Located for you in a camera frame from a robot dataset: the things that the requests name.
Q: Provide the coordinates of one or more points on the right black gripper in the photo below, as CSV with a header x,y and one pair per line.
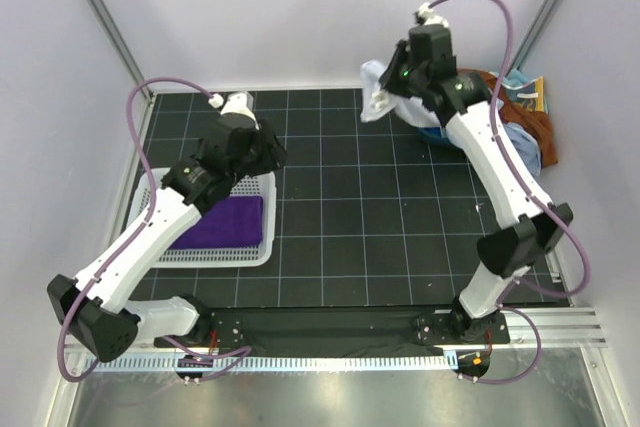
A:
x,y
388,79

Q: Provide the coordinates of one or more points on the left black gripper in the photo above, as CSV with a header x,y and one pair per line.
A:
x,y
274,155

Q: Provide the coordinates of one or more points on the purple towel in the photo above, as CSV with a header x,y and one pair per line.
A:
x,y
235,222

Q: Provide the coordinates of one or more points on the white plastic mesh basket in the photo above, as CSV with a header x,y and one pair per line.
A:
x,y
165,217

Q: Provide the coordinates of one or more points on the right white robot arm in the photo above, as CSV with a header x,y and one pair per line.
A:
x,y
526,215

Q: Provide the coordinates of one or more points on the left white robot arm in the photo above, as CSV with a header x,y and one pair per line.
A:
x,y
95,306

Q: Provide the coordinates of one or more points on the black grid mat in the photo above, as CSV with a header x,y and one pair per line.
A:
x,y
366,215

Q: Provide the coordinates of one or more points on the yellow patterned cloth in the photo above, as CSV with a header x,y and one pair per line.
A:
x,y
532,96

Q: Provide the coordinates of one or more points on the brown towel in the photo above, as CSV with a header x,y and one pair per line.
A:
x,y
537,123

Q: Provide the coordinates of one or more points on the light blue towel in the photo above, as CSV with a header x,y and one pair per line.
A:
x,y
524,143

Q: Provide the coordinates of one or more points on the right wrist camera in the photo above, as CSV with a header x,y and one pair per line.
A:
x,y
426,15

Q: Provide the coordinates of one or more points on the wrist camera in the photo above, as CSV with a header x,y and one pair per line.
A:
x,y
241,103
426,15

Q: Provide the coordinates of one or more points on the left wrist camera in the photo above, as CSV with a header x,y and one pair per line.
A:
x,y
241,103

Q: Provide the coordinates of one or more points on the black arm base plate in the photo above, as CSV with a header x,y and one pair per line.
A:
x,y
421,325

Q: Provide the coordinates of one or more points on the right aluminium corner post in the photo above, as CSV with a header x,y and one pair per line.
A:
x,y
541,21

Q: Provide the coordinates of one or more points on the aluminium corner post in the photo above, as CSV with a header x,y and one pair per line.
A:
x,y
115,37
541,21

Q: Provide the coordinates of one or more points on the white slotted cable duct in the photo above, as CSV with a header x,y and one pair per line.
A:
x,y
178,363

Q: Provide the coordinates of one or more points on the left aluminium corner post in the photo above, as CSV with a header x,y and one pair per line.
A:
x,y
115,37

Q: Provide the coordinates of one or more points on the aluminium front rail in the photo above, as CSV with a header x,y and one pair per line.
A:
x,y
555,327

